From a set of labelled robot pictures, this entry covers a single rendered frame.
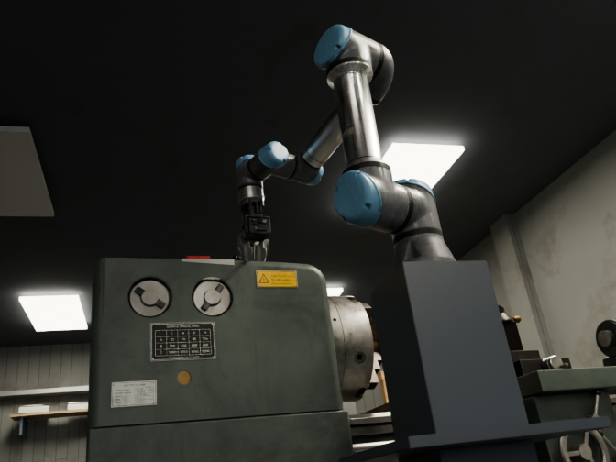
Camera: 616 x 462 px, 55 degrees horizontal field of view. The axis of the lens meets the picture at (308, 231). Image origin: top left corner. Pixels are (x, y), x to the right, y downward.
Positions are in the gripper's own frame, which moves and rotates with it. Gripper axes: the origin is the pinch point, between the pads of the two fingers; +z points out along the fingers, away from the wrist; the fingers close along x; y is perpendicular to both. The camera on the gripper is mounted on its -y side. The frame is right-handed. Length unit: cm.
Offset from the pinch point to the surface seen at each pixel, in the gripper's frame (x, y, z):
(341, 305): 24.6, 0.7, 11.1
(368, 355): 29.9, 2.4, 26.2
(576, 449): 79, 16, 57
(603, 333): 132, -12, 19
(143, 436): -32, 14, 44
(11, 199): -105, -290, -174
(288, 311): 3.7, 13.9, 16.8
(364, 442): 25, 1, 49
